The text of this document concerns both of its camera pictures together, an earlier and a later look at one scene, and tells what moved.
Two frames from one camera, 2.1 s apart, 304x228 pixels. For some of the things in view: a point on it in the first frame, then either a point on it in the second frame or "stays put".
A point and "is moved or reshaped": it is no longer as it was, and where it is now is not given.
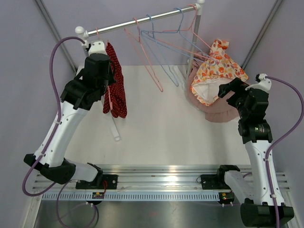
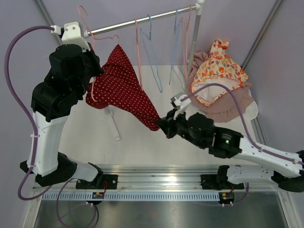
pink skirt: x=220 y=110 stays put
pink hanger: x=108 y=86 -> x=94 y=37
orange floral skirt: x=218 y=68 stays put
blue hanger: x=153 y=43 -> x=148 y=45
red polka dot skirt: x=115 y=100 is moved or reshaped
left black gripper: x=111 y=80 -> x=90 y=55
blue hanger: x=214 y=63 -> x=178 y=23
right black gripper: x=237 y=86 -> x=168 y=124
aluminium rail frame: x=148 y=177 stays put
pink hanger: x=143 y=55 -> x=138 y=64
